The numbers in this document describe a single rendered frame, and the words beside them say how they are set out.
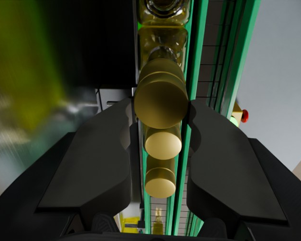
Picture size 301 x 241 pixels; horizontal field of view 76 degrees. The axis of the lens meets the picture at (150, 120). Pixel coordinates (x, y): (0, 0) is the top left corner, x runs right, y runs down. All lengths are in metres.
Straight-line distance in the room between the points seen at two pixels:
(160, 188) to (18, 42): 0.19
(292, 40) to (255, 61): 0.09
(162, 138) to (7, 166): 0.12
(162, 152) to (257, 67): 0.49
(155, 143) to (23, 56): 0.14
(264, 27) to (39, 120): 0.54
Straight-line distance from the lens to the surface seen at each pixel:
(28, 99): 0.20
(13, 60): 0.19
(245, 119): 0.62
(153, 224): 0.86
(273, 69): 0.65
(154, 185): 0.22
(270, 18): 0.61
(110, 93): 0.48
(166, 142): 0.17
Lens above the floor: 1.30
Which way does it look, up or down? 57 degrees down
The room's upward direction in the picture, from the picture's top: 174 degrees counter-clockwise
